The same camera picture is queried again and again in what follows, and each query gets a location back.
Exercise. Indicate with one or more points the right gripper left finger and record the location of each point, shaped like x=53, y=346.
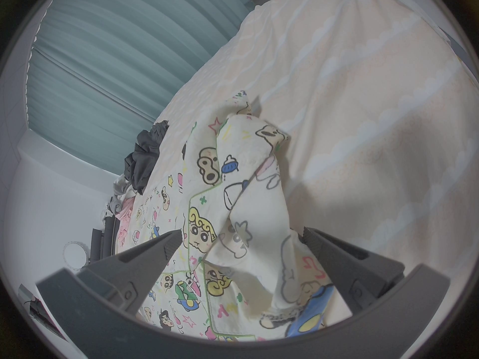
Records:
x=144, y=267

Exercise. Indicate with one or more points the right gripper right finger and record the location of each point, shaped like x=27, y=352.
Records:
x=340, y=271

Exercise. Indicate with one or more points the white printed pyjama top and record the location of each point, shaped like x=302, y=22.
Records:
x=243, y=200

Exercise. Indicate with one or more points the dark grey chest of drawers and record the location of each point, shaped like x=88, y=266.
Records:
x=99, y=245

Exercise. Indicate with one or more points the pink garment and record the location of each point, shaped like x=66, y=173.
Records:
x=125, y=215

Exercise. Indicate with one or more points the round white mirror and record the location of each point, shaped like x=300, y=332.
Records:
x=75, y=254

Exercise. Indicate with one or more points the grey garment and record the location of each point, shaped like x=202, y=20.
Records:
x=119, y=187

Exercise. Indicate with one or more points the black garment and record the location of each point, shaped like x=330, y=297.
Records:
x=144, y=163

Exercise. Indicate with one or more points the blue-green curtain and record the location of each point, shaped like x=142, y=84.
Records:
x=131, y=24
x=75, y=107

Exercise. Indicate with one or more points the bed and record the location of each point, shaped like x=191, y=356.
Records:
x=374, y=88

